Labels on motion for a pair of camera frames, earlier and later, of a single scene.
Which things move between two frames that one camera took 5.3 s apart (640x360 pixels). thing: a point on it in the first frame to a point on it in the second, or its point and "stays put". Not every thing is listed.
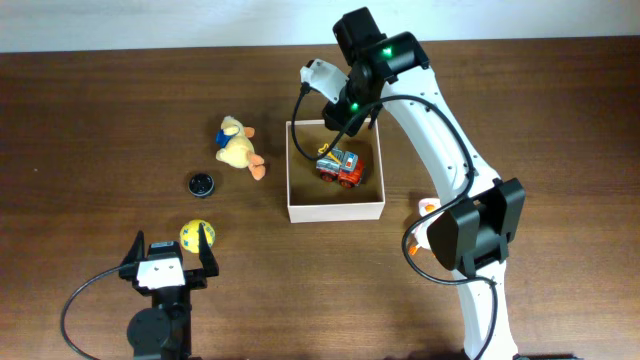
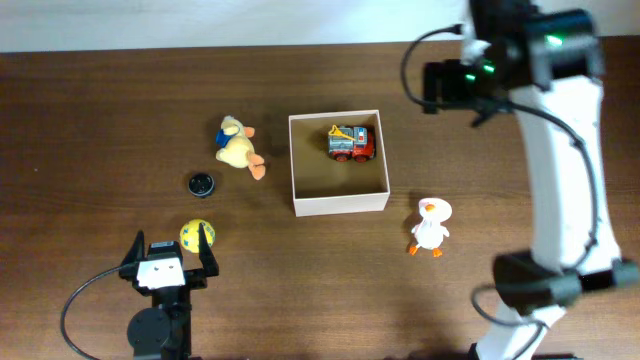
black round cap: x=201 y=184 stays put
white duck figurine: x=426 y=206 stays put
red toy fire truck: x=341 y=165 to x=351 y=142
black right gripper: x=340 y=118 to x=432 y=87
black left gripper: x=198 y=277 stays put
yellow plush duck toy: x=236 y=149 stays put
